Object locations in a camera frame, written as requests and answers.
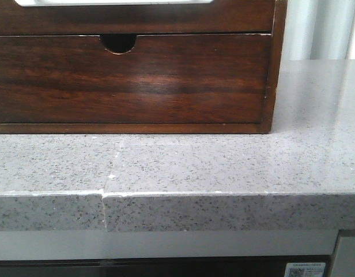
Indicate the dark appliance under counter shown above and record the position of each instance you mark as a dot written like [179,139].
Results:
[177,266]

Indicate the dark wooden drawer cabinet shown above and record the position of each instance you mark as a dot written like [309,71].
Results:
[121,43]

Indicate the wooden drawer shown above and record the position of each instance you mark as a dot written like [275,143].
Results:
[163,79]
[217,16]

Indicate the white QR code sticker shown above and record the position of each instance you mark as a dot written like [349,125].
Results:
[305,269]

